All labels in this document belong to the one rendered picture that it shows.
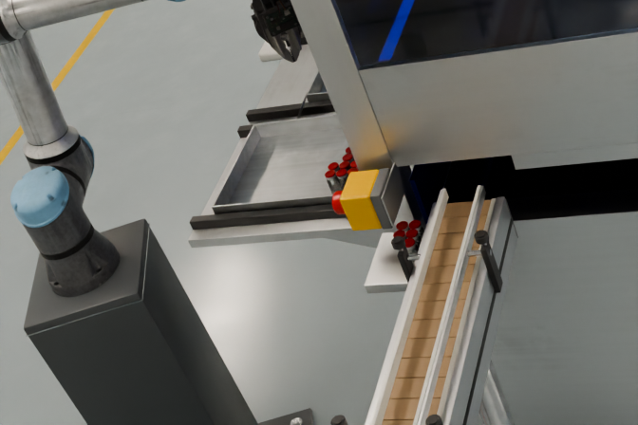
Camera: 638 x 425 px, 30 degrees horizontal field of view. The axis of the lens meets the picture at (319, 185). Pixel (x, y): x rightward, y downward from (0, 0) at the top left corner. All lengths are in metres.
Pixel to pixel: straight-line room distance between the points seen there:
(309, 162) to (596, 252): 0.61
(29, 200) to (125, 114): 2.38
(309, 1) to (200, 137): 2.55
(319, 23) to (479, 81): 0.26
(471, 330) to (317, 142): 0.73
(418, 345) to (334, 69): 0.45
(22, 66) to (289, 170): 0.55
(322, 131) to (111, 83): 2.68
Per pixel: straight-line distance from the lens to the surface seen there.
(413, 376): 1.72
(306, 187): 2.24
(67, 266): 2.41
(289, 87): 2.57
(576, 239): 2.00
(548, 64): 1.79
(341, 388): 3.11
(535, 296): 2.11
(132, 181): 4.28
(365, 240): 2.24
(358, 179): 1.94
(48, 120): 2.41
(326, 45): 1.85
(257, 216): 2.19
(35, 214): 2.35
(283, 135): 2.42
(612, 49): 1.77
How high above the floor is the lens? 2.13
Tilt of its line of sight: 34 degrees down
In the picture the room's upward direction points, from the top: 23 degrees counter-clockwise
